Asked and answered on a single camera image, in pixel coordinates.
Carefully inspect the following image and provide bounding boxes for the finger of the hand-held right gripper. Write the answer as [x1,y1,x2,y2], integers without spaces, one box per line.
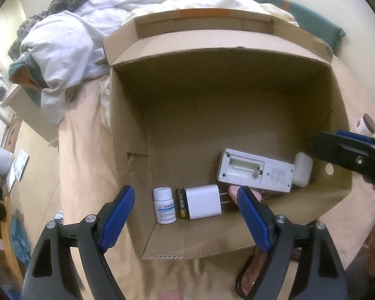
[312,132,375,183]
[336,129,375,155]

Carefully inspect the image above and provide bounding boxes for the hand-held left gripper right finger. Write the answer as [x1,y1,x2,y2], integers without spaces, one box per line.
[236,186,346,300]

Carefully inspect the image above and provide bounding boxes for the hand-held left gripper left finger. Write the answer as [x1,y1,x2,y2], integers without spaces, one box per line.
[24,185,136,300]

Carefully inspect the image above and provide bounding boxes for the white earbud case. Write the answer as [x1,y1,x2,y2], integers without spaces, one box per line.
[293,152,314,188]

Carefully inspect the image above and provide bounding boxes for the small white pill bottle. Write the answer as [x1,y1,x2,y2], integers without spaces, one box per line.
[152,187,177,225]

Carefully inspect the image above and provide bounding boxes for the pink translucent hair clip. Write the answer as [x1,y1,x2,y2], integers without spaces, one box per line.
[242,253,269,294]

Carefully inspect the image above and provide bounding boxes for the white remote control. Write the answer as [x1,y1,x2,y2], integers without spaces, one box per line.
[216,148,295,193]

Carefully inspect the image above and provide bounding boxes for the white charger plug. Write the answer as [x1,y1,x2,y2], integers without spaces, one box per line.
[185,184,230,221]

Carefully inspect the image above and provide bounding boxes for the black hair tie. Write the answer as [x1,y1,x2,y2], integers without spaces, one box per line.
[234,256,254,299]

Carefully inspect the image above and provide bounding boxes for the black gold battery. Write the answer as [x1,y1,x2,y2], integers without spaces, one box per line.
[176,187,188,219]

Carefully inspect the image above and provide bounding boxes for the brown cardboard box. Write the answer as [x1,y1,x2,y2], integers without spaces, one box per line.
[102,8,354,261]

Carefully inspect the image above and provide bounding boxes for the person's left hand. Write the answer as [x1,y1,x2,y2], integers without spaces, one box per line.
[158,290,183,300]

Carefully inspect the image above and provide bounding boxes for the white jar brown lid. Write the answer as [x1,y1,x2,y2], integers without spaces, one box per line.
[355,113,375,136]

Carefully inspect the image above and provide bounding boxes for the teal patterned cloth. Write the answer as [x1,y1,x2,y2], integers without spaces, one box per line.
[9,215,30,266]

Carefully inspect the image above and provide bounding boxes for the white paper sheet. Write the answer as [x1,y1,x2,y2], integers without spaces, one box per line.
[11,149,30,181]

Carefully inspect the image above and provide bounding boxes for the teal cushion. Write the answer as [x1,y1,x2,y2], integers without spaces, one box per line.
[249,0,346,57]

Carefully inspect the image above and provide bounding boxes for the patterned floor mat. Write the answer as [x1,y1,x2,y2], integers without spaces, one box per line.
[3,115,21,151]

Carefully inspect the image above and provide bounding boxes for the beige nightstand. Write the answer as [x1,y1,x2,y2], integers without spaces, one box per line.
[1,84,61,144]

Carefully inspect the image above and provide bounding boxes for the white duvet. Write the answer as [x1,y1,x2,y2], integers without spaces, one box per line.
[20,0,163,124]

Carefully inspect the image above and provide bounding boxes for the teal orange pillow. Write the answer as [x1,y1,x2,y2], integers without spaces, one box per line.
[9,53,51,93]

